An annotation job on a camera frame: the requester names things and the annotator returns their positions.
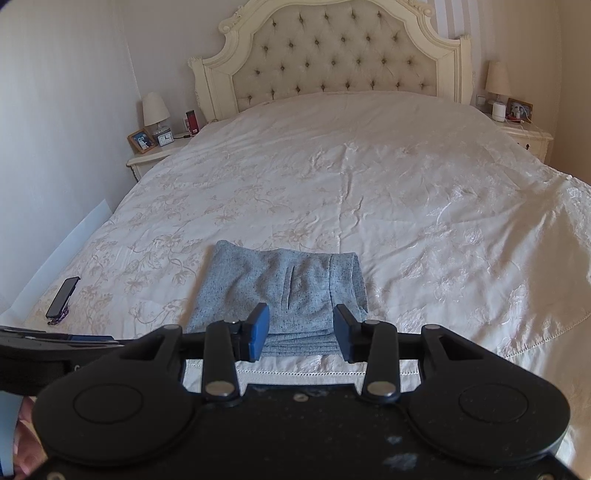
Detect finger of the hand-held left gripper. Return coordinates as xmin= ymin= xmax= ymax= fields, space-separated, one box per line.
xmin=46 ymin=333 xmax=125 ymax=348

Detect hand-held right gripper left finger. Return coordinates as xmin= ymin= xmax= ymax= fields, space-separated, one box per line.
xmin=119 ymin=302 xmax=271 ymax=400

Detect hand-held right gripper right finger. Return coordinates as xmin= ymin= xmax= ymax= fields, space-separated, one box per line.
xmin=333 ymin=304 xmax=502 ymax=402

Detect grey speckled pants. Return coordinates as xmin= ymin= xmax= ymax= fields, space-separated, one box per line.
xmin=186 ymin=240 xmax=370 ymax=357

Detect person's left hand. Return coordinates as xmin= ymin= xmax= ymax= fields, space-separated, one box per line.
xmin=14 ymin=397 xmax=49 ymax=478

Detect black smartphone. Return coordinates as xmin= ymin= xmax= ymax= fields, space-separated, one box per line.
xmin=45 ymin=276 xmax=81 ymax=319

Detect cream floral bedspread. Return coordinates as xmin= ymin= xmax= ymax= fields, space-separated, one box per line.
xmin=0 ymin=90 xmax=591 ymax=462

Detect cream nightstand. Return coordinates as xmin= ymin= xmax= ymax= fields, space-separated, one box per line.
xmin=126 ymin=133 xmax=205 ymax=182
xmin=475 ymin=104 xmax=554 ymax=165

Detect white shade table lamp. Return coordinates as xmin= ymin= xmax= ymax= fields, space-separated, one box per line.
xmin=141 ymin=92 xmax=171 ymax=136
xmin=484 ymin=61 xmax=513 ymax=105

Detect cream tufted headboard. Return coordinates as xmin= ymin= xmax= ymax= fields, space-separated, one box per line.
xmin=188 ymin=0 xmax=474 ymax=123

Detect wooden photo frame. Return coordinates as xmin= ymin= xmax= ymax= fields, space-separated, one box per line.
xmin=127 ymin=128 xmax=157 ymax=155
xmin=505 ymin=97 xmax=534 ymax=123

